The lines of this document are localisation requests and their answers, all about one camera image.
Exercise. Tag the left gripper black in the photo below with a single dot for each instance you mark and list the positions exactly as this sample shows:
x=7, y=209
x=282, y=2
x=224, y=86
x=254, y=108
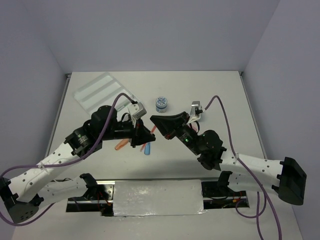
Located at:
x=140, y=134

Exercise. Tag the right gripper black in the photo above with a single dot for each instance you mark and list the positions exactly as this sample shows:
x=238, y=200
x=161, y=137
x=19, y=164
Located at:
x=170, y=126

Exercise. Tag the orange thin pen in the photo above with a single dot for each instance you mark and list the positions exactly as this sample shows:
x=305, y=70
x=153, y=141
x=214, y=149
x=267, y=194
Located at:
x=144, y=145

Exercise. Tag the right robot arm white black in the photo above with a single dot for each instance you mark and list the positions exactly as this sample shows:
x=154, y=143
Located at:
x=238, y=172

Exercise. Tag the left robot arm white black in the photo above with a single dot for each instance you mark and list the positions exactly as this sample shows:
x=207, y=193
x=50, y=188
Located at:
x=25, y=194

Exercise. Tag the blue translucent cap case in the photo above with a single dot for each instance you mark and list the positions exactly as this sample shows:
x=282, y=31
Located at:
x=147, y=149

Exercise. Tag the orange translucent cap case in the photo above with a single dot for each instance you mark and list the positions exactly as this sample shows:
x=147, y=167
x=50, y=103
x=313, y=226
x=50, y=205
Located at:
x=121, y=144

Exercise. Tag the blue white round jar left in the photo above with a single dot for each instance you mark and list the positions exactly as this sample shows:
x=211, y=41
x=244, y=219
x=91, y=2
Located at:
x=161, y=104

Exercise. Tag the white compartment tray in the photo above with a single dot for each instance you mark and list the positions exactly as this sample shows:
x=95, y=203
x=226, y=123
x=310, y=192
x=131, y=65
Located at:
x=99, y=92

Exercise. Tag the silver foil covered panel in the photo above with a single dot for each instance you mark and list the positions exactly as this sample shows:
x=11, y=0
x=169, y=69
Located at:
x=158, y=198

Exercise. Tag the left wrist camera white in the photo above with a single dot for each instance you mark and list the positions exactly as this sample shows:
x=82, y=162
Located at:
x=137, y=110

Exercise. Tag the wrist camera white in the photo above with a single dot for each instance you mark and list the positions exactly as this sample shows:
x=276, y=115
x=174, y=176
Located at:
x=196, y=112
x=137, y=110

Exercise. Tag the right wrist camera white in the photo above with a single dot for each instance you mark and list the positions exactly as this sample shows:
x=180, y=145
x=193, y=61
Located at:
x=196, y=112

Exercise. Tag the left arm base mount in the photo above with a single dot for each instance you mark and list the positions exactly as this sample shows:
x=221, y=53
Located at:
x=101, y=201

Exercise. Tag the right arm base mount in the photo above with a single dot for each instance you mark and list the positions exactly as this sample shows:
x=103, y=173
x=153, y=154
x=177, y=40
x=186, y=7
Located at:
x=213, y=198

